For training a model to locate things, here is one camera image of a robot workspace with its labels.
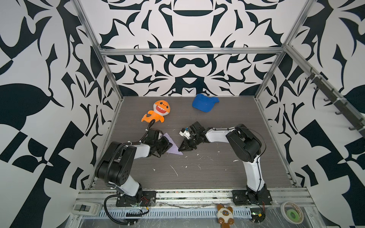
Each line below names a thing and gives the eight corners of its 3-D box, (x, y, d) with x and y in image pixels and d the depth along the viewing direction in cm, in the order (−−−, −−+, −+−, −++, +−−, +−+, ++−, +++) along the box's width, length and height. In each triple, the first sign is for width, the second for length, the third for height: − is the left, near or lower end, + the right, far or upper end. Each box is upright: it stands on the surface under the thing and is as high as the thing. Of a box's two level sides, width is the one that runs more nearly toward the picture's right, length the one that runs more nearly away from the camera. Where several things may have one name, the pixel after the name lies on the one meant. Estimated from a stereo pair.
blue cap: (191, 107, 116) (192, 103, 112) (197, 96, 124) (198, 91, 120) (213, 115, 112) (214, 110, 107) (218, 102, 120) (219, 98, 115)
